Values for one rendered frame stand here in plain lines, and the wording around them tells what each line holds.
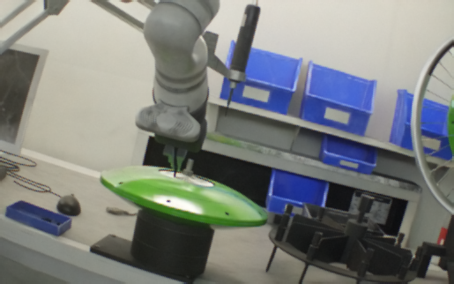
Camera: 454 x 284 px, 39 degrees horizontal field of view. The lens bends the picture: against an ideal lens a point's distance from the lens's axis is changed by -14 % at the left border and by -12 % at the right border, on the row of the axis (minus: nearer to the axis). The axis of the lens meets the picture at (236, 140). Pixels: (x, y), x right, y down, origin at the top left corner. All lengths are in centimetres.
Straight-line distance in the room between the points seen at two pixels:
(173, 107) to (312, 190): 125
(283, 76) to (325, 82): 13
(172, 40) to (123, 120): 139
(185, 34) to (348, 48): 140
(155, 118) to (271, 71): 122
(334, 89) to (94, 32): 78
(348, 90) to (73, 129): 87
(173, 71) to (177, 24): 10
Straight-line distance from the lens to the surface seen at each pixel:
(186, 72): 90
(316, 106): 196
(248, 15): 165
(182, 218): 114
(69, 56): 225
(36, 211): 143
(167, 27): 82
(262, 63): 215
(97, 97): 222
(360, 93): 217
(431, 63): 163
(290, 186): 216
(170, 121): 95
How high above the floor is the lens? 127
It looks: 4 degrees down
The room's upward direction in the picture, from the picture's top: 14 degrees clockwise
